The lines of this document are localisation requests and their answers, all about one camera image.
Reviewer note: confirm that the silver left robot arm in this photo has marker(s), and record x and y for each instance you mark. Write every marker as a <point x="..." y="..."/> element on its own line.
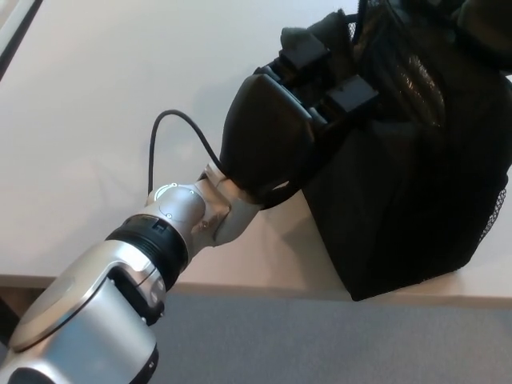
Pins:
<point x="100" y="280"/>

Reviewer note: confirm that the white desk edge rail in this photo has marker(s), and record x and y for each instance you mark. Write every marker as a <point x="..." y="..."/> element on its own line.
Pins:
<point x="10" y="28"/>

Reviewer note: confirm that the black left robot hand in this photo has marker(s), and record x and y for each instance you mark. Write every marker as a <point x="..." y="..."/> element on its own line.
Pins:
<point x="264" y="132"/>

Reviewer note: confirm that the black table frame leg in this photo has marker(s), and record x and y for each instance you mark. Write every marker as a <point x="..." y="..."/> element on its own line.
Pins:
<point x="6" y="316"/>

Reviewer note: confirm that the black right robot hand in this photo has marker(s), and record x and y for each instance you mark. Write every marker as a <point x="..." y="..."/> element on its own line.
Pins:
<point x="492" y="28"/>

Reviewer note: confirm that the black fabric lunch bag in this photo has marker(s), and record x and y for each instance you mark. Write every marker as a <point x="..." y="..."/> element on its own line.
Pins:
<point x="400" y="200"/>

